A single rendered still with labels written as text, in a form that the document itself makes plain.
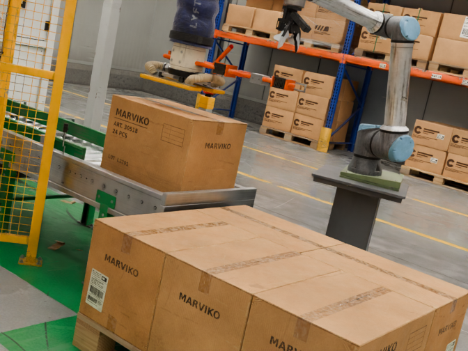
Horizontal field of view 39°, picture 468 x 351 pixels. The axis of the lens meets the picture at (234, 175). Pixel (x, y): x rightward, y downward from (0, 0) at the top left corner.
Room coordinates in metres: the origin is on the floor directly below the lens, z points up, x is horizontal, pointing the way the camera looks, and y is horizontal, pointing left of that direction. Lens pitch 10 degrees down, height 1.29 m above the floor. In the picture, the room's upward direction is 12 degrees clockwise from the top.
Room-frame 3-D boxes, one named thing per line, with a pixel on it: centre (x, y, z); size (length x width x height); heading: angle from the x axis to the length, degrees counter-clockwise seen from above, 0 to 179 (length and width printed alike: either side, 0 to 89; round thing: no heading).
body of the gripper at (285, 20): (3.11, -0.10, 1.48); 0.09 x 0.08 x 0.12; 54
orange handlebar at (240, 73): (3.41, 0.12, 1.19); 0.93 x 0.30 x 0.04; 55
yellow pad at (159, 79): (3.35, 0.41, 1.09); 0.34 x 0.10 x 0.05; 55
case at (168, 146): (3.41, 0.34, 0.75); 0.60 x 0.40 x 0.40; 52
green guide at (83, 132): (4.33, 1.15, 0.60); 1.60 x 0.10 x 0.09; 54
